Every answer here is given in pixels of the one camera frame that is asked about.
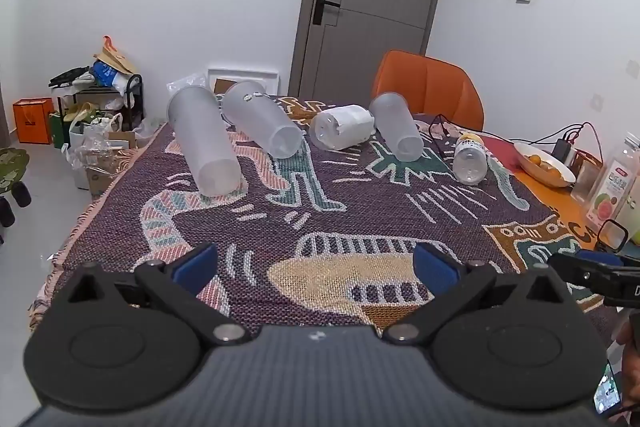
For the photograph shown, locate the smartphone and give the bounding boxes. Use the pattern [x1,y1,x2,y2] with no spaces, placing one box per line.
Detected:
[592,362,622,416]

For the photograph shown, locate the orange paper bag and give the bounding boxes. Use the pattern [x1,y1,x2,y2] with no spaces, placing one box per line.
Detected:
[12,97,55,146]

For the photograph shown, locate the pink label juice bottle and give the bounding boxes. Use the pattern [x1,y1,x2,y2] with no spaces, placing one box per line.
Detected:
[585,133,640,235]

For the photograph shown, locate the brown paper bag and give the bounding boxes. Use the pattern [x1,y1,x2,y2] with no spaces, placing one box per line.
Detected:
[92,35,139,76]

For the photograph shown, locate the frosted plastic cup with sticker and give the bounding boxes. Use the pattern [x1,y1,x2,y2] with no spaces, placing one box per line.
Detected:
[221,80,304,158]

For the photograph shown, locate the printed woven blanket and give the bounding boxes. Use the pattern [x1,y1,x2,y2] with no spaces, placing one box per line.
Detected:
[27,94,621,348]

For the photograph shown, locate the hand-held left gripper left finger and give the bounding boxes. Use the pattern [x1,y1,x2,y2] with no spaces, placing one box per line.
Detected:
[65,243,253,347]

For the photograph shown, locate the blue and white bag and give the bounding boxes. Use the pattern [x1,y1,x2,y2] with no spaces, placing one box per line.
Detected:
[90,60,132,90]

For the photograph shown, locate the black door handle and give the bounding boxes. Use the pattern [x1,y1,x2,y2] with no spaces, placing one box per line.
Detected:
[312,0,341,26]

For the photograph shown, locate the green stool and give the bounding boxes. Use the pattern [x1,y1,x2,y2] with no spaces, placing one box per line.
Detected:
[0,147,32,208]

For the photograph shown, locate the black power adapter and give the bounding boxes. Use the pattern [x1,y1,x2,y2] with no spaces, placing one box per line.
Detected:
[552,138,577,164]

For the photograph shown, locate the white labelled plastic cup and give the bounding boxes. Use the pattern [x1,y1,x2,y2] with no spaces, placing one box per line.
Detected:
[309,104,376,152]

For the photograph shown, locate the white plastic bag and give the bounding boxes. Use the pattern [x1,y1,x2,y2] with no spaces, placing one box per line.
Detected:
[69,111,124,150]

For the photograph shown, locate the clear plastic bottle yellow cap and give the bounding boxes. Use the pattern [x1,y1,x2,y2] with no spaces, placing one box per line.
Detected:
[452,133,488,186]

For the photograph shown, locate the cardboard box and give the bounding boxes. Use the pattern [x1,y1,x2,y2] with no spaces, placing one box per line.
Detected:
[86,149,138,198]

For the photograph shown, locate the orange chair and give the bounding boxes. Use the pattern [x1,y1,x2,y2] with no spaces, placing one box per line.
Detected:
[371,50,485,132]

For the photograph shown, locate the small frosted plastic cup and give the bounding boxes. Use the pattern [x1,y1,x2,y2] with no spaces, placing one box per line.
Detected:
[368,92,425,162]

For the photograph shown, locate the black storage rack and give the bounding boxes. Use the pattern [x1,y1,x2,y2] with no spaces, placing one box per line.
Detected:
[49,73,146,148]

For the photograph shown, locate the oranges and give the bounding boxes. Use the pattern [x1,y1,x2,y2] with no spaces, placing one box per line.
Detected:
[527,154,560,172]

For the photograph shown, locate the black cable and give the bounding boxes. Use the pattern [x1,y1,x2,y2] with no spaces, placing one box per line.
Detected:
[429,113,586,160]

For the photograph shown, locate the person's right hand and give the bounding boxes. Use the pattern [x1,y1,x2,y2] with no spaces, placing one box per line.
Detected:
[616,314,640,410]

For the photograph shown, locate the white bowl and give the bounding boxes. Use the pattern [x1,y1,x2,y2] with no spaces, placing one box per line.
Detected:
[513,141,578,188]

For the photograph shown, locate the white framed board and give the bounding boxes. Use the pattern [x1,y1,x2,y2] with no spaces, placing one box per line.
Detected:
[206,67,281,98]

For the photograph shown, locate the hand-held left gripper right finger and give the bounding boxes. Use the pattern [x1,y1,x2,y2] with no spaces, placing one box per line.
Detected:
[382,242,572,345]

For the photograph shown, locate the tall frosted plastic cup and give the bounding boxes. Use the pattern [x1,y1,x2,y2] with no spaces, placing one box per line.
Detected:
[166,86,244,198]

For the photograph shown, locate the clear glass container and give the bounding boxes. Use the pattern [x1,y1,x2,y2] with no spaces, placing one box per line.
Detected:
[570,161,604,208]

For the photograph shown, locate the black rimmed lens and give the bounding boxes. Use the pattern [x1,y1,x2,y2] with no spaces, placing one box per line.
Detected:
[595,219,630,253]

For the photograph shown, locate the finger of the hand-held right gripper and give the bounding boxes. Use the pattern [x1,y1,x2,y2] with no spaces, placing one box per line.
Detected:
[575,249,640,270]
[546,252,607,294]

